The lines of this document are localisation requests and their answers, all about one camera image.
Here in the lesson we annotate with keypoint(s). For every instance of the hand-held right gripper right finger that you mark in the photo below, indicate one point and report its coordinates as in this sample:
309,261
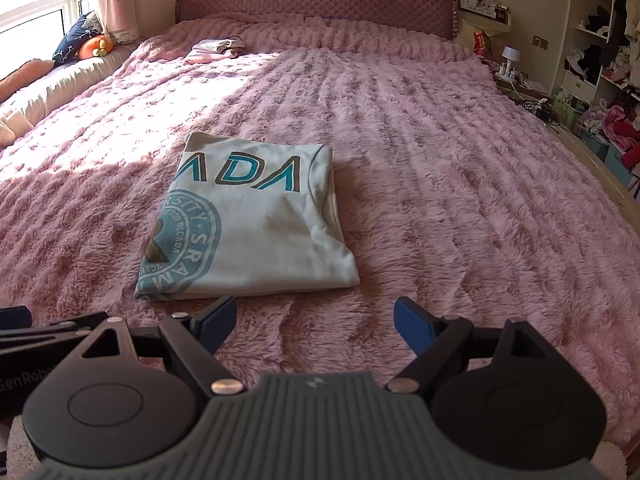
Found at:
412,322

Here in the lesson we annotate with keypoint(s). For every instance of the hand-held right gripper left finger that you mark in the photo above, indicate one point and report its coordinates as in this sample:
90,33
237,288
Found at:
222,317

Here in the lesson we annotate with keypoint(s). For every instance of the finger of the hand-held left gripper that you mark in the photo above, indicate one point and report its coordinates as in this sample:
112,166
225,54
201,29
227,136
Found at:
15,317

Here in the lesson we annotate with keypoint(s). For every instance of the pale printed sweatshirt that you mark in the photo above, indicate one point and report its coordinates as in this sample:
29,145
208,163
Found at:
260,230

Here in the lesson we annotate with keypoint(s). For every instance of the small pink folded clothes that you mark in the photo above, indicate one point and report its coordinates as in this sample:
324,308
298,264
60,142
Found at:
215,50

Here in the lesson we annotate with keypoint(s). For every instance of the pile of pink clothes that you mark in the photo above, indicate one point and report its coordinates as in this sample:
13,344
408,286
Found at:
617,125

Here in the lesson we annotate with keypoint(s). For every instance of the hanging clothes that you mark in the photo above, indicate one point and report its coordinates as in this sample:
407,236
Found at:
627,20

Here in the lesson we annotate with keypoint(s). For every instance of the pink fluffy blanket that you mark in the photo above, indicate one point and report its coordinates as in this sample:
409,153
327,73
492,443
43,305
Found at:
425,160

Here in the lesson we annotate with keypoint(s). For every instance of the pale pink pillow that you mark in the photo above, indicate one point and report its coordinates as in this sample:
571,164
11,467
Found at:
11,130

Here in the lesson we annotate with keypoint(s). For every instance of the peach pillow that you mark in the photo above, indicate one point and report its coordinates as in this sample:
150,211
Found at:
25,80

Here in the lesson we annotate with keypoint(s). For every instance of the cream window seat cushion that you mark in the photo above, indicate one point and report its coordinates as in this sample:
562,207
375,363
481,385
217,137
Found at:
85,77

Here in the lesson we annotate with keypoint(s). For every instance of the blue storage bin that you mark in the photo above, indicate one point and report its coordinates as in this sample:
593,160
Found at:
617,166
594,144

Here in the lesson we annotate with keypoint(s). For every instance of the cluttered nightstand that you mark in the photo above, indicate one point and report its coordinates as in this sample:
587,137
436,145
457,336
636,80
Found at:
522,85

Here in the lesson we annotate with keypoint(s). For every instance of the green storage bin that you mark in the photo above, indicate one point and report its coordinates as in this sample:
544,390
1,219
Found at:
570,112

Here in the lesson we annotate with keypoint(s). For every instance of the orange plush toy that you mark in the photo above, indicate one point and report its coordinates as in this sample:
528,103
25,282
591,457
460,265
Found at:
95,47

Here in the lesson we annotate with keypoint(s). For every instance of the navy patterned pillow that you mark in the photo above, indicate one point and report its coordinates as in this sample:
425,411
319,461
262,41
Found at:
75,40

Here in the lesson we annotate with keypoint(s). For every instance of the white table lamp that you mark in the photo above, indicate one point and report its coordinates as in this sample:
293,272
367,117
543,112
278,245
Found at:
510,55

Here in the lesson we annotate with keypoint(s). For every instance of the red snack bag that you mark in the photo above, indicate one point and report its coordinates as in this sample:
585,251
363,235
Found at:
482,44

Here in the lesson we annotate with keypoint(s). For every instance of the pink quilted headboard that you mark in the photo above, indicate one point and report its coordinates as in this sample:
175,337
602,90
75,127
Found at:
310,2

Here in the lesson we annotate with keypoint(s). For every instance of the pink curtain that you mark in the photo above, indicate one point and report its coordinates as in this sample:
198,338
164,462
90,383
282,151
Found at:
120,0

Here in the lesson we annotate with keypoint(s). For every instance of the white shelf unit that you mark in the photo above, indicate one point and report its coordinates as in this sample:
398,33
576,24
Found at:
585,10

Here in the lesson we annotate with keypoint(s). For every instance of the wooden bed frame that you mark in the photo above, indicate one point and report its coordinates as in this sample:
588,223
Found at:
590,160

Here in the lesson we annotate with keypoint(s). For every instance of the wall outlet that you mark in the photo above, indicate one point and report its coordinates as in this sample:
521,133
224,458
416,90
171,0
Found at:
540,42

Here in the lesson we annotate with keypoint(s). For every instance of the cream wall shelf with trinkets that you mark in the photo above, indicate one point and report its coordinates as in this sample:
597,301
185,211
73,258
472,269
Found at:
482,10

